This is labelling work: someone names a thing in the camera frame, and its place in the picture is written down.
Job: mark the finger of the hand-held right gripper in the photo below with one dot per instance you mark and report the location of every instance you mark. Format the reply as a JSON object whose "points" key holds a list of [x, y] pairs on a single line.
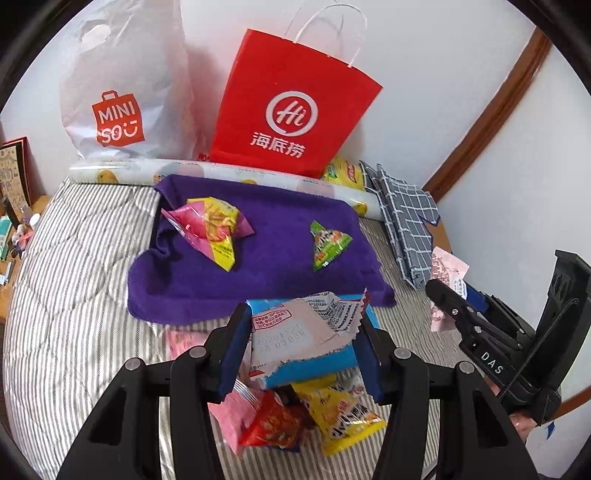
{"points": [[474, 296], [445, 297]]}

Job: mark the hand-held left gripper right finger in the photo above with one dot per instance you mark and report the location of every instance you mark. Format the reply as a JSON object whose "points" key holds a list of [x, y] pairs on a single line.
{"points": [[371, 367]]}

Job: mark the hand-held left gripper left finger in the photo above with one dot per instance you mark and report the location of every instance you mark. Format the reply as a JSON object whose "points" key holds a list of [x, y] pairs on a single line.
{"points": [[231, 353]]}

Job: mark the light pink snack packet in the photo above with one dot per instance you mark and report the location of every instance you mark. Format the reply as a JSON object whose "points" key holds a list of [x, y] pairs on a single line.
{"points": [[445, 267]]}

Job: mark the blue tissue box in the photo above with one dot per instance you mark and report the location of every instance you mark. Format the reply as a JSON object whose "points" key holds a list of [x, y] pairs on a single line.
{"points": [[314, 367]]}

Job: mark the pink and yellow snack packet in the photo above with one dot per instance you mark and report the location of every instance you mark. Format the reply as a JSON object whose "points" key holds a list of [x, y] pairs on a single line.
{"points": [[212, 226]]}

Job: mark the green snack packet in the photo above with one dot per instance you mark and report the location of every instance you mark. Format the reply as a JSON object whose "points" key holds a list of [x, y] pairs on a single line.
{"points": [[328, 244]]}

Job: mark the white and orange snack packet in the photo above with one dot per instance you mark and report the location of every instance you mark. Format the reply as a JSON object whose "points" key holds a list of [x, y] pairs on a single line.
{"points": [[353, 384]]}

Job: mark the brown star-shaped cardboard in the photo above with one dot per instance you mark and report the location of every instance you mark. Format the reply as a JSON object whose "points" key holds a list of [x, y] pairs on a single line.
{"points": [[444, 235]]}

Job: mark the red snack packet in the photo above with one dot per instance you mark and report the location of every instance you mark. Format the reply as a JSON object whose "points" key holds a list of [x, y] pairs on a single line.
{"points": [[272, 424]]}

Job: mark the blue plaid folded cloth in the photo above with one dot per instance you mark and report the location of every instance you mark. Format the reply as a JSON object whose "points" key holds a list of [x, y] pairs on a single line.
{"points": [[406, 217]]}

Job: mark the purple towel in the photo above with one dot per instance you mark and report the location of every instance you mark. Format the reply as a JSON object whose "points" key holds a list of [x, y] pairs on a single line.
{"points": [[277, 258]]}

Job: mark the yellow tea box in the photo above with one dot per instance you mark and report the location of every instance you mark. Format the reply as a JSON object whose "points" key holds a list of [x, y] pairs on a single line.
{"points": [[344, 173]]}

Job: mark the striped bed sheet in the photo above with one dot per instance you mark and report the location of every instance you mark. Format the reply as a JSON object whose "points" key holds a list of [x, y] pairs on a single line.
{"points": [[69, 300]]}

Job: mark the lemon-patterned paper roll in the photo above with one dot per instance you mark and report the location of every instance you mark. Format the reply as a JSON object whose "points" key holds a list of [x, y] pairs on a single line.
{"points": [[115, 173]]}

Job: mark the wooden bedside table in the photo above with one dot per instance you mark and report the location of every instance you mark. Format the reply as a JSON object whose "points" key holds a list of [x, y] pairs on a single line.
{"points": [[40, 204]]}

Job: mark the teal and white box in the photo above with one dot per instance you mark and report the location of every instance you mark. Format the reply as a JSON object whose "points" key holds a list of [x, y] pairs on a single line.
{"points": [[3, 235]]}

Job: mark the red paper bag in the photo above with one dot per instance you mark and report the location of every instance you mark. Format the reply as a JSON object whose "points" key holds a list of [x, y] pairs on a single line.
{"points": [[286, 92]]}

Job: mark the patterned book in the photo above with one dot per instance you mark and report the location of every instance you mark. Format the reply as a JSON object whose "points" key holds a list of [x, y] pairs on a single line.
{"points": [[14, 175]]}

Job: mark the white plastic bag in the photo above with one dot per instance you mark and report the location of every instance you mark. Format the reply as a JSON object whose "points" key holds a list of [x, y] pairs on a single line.
{"points": [[138, 69]]}

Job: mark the wooden door frame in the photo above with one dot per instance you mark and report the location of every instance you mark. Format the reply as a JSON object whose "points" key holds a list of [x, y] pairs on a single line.
{"points": [[489, 115]]}

